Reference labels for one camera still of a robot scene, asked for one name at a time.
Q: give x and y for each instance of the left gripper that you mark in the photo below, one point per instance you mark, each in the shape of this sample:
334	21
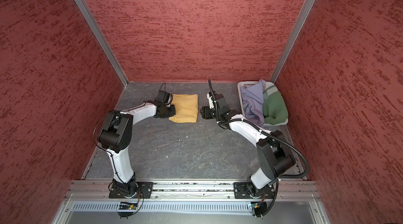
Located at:
172	112

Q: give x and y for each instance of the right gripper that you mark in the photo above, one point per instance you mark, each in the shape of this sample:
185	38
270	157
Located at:
206	113

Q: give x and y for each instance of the yellow skirt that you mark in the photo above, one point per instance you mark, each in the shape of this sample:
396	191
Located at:
186	107

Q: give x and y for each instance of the white plastic basket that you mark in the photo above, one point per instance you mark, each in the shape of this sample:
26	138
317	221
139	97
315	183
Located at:
245	84

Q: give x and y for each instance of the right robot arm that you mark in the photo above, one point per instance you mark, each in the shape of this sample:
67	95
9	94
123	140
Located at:
275	158

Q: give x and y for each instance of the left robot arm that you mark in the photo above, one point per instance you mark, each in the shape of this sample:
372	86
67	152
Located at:
115	137

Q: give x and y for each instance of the lavender skirt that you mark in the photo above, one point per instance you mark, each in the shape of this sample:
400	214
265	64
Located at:
252	102

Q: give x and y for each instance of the green skirt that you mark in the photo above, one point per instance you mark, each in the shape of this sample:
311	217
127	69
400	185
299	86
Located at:
274	109

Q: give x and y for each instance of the left small circuit board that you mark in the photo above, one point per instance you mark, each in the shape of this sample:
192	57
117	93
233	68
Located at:
128	206

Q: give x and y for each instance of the small circuit board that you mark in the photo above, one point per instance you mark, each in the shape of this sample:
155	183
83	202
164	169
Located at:
261	207
128	206

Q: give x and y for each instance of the right small circuit board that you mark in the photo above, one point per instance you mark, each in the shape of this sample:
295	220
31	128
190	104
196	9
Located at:
261	207

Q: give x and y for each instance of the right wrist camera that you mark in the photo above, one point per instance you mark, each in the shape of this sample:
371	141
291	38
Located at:
210	102

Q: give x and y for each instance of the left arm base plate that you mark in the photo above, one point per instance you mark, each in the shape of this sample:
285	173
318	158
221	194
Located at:
144	189

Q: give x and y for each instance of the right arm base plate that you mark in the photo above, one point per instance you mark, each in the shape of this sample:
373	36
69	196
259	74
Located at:
242	190

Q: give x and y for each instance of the aluminium front rail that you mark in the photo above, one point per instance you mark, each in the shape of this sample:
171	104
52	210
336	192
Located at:
188	190

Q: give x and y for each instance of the left corner aluminium post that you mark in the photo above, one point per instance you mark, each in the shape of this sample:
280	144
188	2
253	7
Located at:
96	30

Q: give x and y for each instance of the corner aluminium post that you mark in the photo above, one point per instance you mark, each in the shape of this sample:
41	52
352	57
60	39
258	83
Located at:
300	21
96	30

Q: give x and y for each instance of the right corner aluminium post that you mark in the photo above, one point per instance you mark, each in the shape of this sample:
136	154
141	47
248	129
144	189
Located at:
300	21

